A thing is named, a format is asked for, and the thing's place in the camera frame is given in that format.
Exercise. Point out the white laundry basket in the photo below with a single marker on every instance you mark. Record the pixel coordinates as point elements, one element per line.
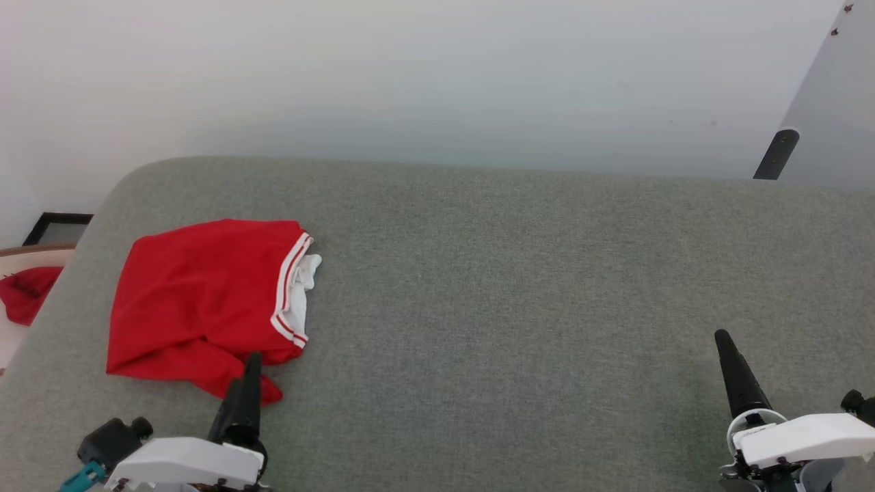
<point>27,258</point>

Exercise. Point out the grey panel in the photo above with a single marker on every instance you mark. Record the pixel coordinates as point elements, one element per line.
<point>837,102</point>

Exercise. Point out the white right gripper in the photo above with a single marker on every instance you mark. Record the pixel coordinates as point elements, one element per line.
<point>800,437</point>

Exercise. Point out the black metal leg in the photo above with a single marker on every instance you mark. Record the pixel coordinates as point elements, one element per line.
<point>776,156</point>

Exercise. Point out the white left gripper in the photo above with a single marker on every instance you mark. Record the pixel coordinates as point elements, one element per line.
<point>184,461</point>

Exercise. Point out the black picture frame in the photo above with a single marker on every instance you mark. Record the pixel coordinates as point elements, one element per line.
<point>65,217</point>

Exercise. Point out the red cloth in basket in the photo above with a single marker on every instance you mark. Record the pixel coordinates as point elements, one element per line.
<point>27,290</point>

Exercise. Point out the red Bulls basketball jersey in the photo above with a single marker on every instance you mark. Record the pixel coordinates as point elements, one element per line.
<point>191,287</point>

